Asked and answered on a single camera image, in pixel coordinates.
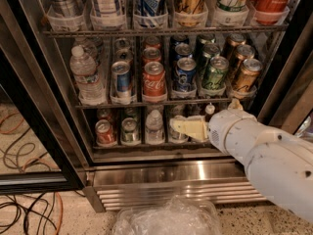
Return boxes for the stainless steel fridge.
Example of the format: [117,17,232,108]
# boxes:
[0,0,313,213]

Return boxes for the top shelf red coca-cola can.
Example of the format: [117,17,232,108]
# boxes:
[249,0,290,25]

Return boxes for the clear water bottle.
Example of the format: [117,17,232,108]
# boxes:
[73,37,101,65]
[69,46,105,106]

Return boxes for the front gold can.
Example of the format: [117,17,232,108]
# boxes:
[232,58,262,93]

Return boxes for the left glass fridge door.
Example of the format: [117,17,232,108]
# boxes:
[0,0,86,194]

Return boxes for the right glass fridge door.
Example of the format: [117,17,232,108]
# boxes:
[257,15,313,134]

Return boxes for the clear plastic bag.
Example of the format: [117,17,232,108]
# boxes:
[112,196,222,235]

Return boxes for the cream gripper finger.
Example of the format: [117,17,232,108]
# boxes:
[228,98,244,110]
[169,116,208,141]

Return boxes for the rear clear water bottle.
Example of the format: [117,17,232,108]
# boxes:
[73,37,101,65]

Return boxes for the front blue silver can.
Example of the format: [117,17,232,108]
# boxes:
[112,61,131,98]

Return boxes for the bottom small water bottle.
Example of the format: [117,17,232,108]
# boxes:
[145,110,164,145]

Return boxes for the black cables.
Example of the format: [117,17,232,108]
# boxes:
[0,126,86,235]

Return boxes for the top shelf gold can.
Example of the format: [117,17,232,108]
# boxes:
[174,0,204,26]

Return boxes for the bottom brown drink bottle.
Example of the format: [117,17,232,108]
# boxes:
[204,104,215,122]

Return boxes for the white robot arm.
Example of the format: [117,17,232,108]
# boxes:
[170,109,313,222]

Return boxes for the bottom green silver can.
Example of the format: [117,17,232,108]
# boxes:
[121,117,139,143]

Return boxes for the glass fridge door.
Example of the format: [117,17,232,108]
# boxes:
[0,0,86,194]
[257,15,313,134]

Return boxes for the front green can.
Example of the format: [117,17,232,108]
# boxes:
[201,56,229,90]

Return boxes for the front red coca-cola can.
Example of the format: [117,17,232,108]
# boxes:
[143,62,165,97]

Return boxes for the bottom front red can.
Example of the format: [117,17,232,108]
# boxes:
[95,119,115,145]

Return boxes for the front clear water bottle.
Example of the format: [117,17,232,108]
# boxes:
[69,46,105,106]

